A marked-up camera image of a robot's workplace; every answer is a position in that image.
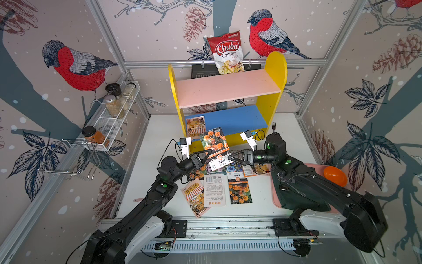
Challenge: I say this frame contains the beige spice jar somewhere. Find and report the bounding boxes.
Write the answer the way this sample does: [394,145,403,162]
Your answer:
[104,95,125,119]

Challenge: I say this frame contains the white text seed bag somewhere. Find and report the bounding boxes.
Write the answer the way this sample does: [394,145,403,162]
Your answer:
[204,174,226,207]

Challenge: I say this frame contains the pink shop seed bag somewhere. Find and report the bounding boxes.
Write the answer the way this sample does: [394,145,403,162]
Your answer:
[181,179,209,218]

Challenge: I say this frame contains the black lid spice jar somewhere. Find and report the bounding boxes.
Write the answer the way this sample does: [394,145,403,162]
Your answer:
[105,83,129,111]

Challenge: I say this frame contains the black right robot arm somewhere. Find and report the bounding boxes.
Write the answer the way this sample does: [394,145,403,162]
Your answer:
[228,132,388,253]

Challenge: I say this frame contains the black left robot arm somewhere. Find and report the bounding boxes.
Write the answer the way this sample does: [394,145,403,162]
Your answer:
[81,150,214,264]

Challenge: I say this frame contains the large shop seed bag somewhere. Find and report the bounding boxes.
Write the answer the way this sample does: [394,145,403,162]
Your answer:
[186,115,206,140]

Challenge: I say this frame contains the white wire spice rack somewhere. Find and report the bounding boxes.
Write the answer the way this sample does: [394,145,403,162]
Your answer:
[76,80,140,156]

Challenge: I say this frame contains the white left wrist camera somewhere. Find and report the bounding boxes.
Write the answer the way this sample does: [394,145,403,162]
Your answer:
[179,137,192,158]

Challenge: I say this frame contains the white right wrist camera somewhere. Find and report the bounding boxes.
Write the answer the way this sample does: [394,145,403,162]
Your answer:
[240,130,257,151]

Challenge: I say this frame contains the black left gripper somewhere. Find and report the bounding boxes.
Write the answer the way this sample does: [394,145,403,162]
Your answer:
[170,150,211,184]

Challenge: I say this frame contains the shop picture seed bag top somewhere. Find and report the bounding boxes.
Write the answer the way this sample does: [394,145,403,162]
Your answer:
[252,163,271,176]

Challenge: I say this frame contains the orange spice jar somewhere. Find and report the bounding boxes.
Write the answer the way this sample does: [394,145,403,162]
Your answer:
[81,126,109,146]

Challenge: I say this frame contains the orange back-side seed bag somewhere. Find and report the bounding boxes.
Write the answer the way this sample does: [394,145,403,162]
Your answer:
[242,166,255,177]

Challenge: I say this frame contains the orange bowl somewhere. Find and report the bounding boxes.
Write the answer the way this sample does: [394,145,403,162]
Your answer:
[323,166,348,187]

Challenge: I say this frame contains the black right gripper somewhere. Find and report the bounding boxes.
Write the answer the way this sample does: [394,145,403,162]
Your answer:
[229,148,277,169]

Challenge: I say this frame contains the marigold seed bag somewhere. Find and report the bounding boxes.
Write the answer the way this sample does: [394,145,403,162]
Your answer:
[200,127,232,171]
[227,172,253,205]
[189,165,207,181]

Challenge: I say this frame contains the pink tray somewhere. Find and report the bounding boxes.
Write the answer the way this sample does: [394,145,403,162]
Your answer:
[271,163,336,212]

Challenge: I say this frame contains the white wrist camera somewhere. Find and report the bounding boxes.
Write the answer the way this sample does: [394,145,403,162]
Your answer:
[240,130,257,151]
[179,137,192,158]

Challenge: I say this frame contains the yellow wooden shelf unit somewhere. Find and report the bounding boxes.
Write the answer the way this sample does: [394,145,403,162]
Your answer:
[168,52,288,147]

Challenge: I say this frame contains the red Chuba chips bag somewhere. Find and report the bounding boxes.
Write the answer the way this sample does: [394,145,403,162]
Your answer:
[207,31,245,75]

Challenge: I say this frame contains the black metal bracket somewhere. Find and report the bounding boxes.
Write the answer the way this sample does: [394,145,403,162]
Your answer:
[191,64,219,79]

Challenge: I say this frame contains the blue flower seed bag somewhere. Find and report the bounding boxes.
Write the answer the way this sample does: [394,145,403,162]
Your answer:
[225,162,243,173]

